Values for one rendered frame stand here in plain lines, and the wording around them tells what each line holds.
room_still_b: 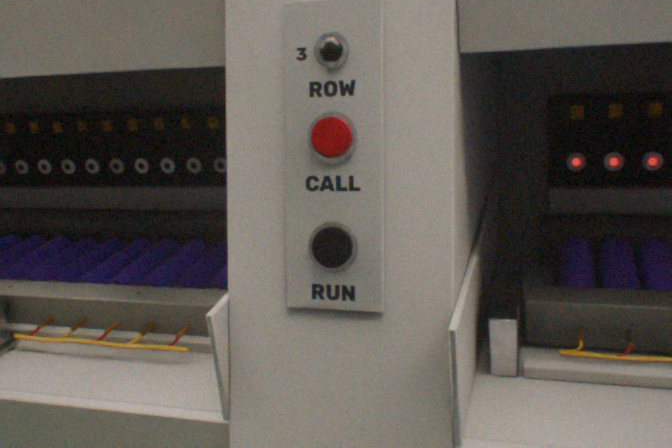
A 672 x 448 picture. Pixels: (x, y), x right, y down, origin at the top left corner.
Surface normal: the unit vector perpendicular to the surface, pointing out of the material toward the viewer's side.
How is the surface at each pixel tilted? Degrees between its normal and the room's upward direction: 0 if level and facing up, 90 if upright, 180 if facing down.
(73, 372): 17
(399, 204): 90
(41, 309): 107
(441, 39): 90
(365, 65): 90
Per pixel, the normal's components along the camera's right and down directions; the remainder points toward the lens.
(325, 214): -0.30, 0.04
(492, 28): -0.29, 0.32
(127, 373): -0.09, -0.95
